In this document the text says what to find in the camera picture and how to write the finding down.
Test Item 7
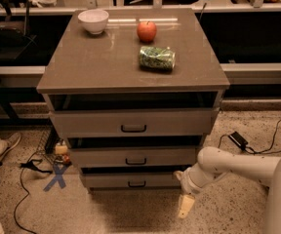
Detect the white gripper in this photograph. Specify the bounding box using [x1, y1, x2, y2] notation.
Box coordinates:
[174, 166, 203, 219]

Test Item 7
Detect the drawer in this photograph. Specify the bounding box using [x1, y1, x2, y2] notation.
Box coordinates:
[50, 108, 219, 138]
[69, 146, 198, 168]
[80, 172, 181, 189]

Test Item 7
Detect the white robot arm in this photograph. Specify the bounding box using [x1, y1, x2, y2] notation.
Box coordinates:
[174, 147, 281, 234]

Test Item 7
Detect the grey drawer cabinet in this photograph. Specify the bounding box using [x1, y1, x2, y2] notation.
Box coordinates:
[36, 7, 231, 193]

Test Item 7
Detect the black power adapter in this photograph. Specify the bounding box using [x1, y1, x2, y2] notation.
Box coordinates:
[228, 132, 248, 150]

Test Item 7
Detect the blue tape cross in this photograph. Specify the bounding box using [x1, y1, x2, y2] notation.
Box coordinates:
[44, 164, 68, 192]

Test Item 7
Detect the green soda can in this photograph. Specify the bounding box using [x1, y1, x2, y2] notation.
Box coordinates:
[139, 46, 176, 70]

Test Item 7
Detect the red apple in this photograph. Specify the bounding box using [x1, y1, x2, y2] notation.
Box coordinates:
[137, 21, 157, 43]

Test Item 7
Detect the person's shoe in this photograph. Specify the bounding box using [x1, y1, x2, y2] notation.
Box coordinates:
[0, 133, 21, 161]

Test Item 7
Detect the white ceramic bowl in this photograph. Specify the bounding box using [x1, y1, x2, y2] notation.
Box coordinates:
[78, 9, 109, 35]

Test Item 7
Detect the black chair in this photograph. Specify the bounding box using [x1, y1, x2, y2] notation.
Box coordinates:
[0, 0, 34, 61]

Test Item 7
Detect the black adapter cable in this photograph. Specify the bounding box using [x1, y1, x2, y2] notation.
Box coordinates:
[217, 109, 281, 156]

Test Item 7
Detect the black floor cable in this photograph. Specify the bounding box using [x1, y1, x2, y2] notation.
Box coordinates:
[13, 149, 54, 234]

